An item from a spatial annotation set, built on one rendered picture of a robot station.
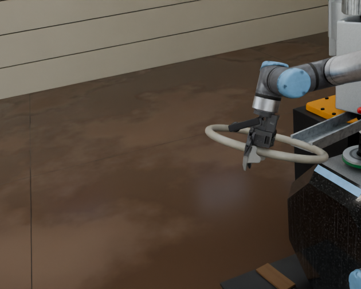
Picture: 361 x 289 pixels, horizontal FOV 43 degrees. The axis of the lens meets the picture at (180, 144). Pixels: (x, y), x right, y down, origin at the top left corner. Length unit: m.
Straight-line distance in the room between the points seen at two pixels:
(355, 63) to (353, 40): 0.82
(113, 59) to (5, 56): 1.73
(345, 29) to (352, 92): 0.28
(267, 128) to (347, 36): 0.74
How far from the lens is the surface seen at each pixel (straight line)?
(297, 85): 1.43
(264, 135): 1.55
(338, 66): 1.40
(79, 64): 7.89
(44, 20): 7.75
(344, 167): 2.40
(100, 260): 3.35
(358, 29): 2.12
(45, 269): 3.44
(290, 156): 1.61
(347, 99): 2.24
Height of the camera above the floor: 1.97
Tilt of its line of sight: 24 degrees down
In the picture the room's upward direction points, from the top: 8 degrees counter-clockwise
